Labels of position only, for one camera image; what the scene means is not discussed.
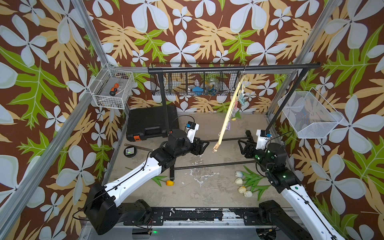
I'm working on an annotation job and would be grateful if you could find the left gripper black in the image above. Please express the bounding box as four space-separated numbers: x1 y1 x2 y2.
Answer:
172 135 209 159

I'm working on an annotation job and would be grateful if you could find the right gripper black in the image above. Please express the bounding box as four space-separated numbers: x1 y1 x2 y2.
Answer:
238 139 274 174

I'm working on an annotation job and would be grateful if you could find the yellow tulip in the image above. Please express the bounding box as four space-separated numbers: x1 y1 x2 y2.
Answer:
230 102 241 121

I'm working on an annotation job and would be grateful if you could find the cream clip hanger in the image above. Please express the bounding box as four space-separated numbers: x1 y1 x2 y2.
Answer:
213 74 249 153

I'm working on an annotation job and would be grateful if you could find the black metal clothes rack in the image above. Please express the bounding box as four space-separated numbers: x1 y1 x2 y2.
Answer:
147 62 321 182

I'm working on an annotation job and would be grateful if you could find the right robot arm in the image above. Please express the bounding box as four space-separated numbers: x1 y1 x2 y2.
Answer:
238 140 343 240

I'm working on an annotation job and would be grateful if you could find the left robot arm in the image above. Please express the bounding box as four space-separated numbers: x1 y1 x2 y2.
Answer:
84 129 209 235

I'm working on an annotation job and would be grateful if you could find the orange tulip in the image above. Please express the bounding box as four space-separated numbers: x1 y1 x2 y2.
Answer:
152 176 175 187

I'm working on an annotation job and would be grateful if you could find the blue object in basket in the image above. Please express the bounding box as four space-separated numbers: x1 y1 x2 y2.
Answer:
192 87 204 96

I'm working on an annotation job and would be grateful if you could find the black plastic tool case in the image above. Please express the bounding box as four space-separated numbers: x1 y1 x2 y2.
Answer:
126 105 179 142

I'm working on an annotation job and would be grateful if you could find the metal ruler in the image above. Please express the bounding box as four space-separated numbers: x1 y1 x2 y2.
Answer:
124 144 154 152

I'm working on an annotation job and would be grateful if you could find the clear plastic jar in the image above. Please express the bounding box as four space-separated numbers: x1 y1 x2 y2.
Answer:
206 78 220 96

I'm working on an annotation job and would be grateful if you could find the round black digital scale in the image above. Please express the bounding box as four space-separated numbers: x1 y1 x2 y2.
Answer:
123 146 137 158

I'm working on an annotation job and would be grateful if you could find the white mesh basket right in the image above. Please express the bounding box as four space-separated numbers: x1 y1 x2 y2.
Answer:
282 88 344 139

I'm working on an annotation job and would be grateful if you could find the red black screwdriver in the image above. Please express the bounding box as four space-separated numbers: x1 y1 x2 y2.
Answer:
110 84 120 97

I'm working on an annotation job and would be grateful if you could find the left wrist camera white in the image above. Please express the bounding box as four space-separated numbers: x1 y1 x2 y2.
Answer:
186 121 200 144

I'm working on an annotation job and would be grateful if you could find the black wire wall basket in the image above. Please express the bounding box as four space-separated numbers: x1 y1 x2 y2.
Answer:
150 65 237 97

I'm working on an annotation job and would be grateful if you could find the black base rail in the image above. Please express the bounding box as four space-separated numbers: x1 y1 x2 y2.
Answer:
124 206 285 226

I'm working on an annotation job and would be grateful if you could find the white wire basket left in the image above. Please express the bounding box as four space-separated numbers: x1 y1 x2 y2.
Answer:
90 65 135 110

